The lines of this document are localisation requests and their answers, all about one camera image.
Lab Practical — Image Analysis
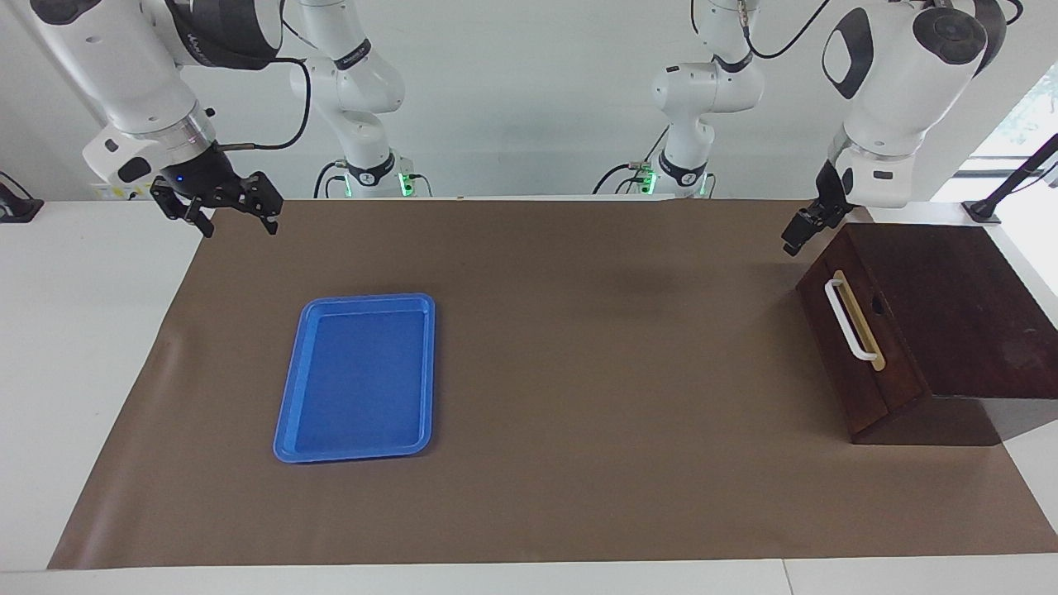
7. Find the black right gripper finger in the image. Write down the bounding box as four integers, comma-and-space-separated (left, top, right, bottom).
242, 171, 285, 237
150, 183, 215, 239

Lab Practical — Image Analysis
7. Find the wooden drawer with white handle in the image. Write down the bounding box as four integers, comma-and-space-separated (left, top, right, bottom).
796, 245, 932, 443

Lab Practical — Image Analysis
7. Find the dark wooden drawer cabinet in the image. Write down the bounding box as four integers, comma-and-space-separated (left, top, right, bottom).
796, 221, 1058, 447

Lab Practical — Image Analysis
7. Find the black table clamp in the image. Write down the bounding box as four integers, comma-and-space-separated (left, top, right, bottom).
0, 171, 44, 224

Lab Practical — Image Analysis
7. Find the blue plastic tray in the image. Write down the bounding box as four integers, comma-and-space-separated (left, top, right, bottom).
273, 293, 436, 464

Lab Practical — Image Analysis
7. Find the brown paper table mat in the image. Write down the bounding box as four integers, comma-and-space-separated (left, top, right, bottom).
47, 198, 1058, 571

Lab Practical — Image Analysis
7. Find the white wall power outlet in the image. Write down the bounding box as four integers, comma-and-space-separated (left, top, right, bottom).
91, 182, 156, 202

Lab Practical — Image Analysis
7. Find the black right base cable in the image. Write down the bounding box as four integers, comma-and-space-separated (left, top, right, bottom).
313, 160, 350, 199

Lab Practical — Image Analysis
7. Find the black base cable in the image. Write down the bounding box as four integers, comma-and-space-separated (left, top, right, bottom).
593, 124, 672, 196
313, 160, 350, 199

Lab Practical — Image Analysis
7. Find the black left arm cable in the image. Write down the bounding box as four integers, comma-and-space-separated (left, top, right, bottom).
738, 0, 832, 60

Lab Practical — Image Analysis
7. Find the black camera stand pole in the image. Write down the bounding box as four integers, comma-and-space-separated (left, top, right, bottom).
963, 132, 1058, 226

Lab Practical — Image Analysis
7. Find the black left base cable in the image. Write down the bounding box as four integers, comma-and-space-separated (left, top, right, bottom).
593, 124, 672, 196

